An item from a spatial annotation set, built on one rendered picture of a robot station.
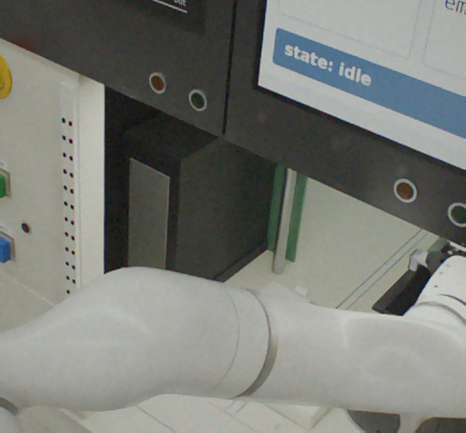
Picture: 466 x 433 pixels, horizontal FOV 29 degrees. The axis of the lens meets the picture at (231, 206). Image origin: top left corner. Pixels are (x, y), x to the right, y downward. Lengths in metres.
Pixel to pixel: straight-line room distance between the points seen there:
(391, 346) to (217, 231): 0.68
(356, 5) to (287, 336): 0.26
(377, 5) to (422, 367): 0.31
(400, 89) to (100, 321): 0.30
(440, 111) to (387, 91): 0.05
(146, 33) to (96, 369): 0.37
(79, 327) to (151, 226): 0.75
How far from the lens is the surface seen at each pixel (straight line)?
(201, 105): 0.86
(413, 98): 0.73
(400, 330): 0.81
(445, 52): 0.71
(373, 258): 1.64
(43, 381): 0.65
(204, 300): 0.66
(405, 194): 0.77
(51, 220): 1.12
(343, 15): 0.74
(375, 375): 0.80
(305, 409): 1.30
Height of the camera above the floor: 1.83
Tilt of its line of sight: 34 degrees down
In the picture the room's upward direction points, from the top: 5 degrees clockwise
